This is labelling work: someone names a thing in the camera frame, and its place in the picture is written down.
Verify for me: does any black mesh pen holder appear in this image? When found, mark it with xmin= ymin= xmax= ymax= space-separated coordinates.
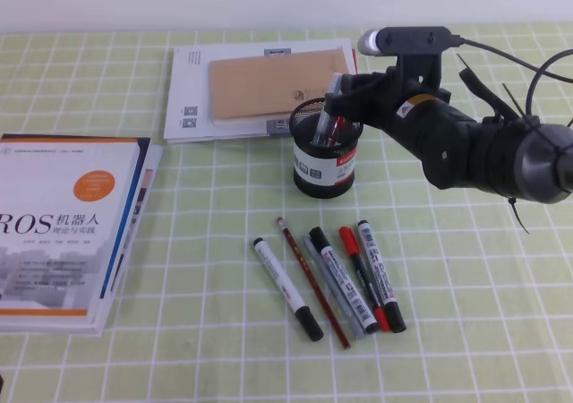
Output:
xmin=289 ymin=98 xmax=363 ymax=199

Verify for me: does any white marker black cap left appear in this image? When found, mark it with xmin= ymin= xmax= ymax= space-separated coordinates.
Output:
xmin=252 ymin=237 xmax=323 ymax=342

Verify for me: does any red book bottom of stack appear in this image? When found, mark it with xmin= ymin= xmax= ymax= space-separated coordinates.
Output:
xmin=352 ymin=48 xmax=359 ymax=74

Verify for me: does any clear translucent pen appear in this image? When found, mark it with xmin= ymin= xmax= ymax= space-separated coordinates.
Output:
xmin=312 ymin=73 xmax=342 ymax=146

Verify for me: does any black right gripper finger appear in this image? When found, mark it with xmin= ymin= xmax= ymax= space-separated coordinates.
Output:
xmin=340 ymin=73 xmax=386 ymax=90
xmin=324 ymin=90 xmax=380 ymax=116

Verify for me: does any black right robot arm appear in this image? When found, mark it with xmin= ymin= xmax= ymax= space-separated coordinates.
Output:
xmin=325 ymin=58 xmax=572 ymax=204

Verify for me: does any white book under notebook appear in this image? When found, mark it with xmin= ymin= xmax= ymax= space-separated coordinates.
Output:
xmin=164 ymin=39 xmax=355 ymax=143

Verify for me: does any red fine marker pen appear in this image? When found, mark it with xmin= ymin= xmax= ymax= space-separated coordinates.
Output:
xmin=338 ymin=227 xmax=390 ymax=332

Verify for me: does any black camera cable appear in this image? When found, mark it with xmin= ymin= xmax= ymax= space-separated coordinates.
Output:
xmin=456 ymin=36 xmax=573 ymax=117

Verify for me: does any white marker with barcode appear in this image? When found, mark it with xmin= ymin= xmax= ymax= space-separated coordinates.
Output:
xmin=357 ymin=220 xmax=407 ymax=333

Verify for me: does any red gel pen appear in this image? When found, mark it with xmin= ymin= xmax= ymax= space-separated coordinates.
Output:
xmin=324 ymin=116 xmax=347 ymax=147

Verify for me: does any dark red pencil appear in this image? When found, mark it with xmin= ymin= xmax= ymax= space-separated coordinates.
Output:
xmin=277 ymin=217 xmax=351 ymax=349

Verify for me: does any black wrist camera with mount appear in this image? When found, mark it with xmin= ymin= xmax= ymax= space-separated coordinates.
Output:
xmin=357 ymin=27 xmax=462 ymax=90

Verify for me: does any ROS textbook white cover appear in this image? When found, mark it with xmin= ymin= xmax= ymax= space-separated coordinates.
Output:
xmin=0 ymin=133 xmax=151 ymax=324

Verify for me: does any book under ROS textbook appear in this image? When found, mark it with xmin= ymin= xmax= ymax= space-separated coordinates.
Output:
xmin=0 ymin=144 xmax=164 ymax=336

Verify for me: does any grey translucent pen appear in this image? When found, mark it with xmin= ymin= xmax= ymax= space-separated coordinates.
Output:
xmin=304 ymin=236 xmax=365 ymax=339

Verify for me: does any tan kraft notebook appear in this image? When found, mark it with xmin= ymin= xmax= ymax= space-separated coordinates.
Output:
xmin=209 ymin=49 xmax=349 ymax=124

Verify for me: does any white marker black cap centre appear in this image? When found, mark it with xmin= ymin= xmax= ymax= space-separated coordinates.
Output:
xmin=309 ymin=227 xmax=380 ymax=334

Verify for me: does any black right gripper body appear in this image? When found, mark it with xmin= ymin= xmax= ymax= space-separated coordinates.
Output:
xmin=359 ymin=72 xmax=488 ymax=190

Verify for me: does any white marker black cap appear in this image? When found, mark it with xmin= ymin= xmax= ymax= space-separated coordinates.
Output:
xmin=252 ymin=237 xmax=323 ymax=342
xmin=309 ymin=227 xmax=380 ymax=334

